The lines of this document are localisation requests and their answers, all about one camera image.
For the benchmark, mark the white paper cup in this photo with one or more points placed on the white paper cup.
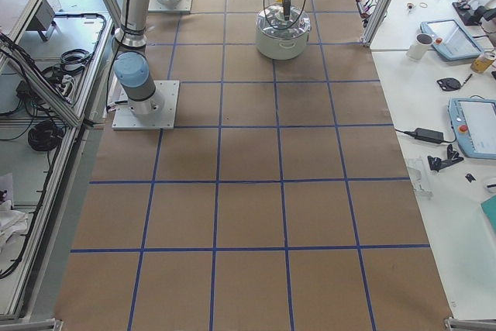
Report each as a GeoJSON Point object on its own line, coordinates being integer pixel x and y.
{"type": "Point", "coordinates": [419, 47]}

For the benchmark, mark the black bracket parts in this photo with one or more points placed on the black bracket parts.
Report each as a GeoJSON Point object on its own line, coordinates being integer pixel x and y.
{"type": "Point", "coordinates": [452, 157]}

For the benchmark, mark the teal notebook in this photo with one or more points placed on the teal notebook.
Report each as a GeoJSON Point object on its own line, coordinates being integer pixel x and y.
{"type": "Point", "coordinates": [489, 209]}

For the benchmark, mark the blue teach pendant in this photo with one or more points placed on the blue teach pendant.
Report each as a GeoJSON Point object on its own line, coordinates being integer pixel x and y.
{"type": "Point", "coordinates": [456, 44]}
{"type": "Point", "coordinates": [473, 122]}

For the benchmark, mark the lower blue teach pendant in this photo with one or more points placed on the lower blue teach pendant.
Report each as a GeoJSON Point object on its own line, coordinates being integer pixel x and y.
{"type": "Point", "coordinates": [473, 122]}

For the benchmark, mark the black pen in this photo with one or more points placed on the black pen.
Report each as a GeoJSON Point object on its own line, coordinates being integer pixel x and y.
{"type": "Point", "coordinates": [467, 79]}

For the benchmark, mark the black round pouch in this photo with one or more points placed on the black round pouch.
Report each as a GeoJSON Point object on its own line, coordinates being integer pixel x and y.
{"type": "Point", "coordinates": [449, 84]}

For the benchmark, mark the pale green cooking pot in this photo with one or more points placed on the pale green cooking pot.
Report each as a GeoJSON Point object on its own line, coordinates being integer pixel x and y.
{"type": "Point", "coordinates": [284, 49]}

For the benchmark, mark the grey metal box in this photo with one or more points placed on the grey metal box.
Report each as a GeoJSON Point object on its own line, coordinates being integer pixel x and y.
{"type": "Point", "coordinates": [43, 21]}

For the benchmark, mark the brown paper table mat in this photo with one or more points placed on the brown paper table mat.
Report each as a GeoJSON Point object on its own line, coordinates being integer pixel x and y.
{"type": "Point", "coordinates": [279, 201]}

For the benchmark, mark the upper blue teach pendant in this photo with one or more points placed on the upper blue teach pendant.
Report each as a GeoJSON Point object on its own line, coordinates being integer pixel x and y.
{"type": "Point", "coordinates": [456, 44]}

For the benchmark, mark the clear plastic holder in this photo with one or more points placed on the clear plastic holder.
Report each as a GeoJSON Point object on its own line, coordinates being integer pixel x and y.
{"type": "Point", "coordinates": [419, 177]}

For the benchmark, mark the black power adapter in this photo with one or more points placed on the black power adapter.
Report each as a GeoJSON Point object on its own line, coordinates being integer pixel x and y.
{"type": "Point", "coordinates": [429, 135]}

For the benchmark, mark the glass pot lid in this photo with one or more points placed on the glass pot lid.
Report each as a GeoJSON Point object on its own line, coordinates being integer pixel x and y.
{"type": "Point", "coordinates": [271, 22]}

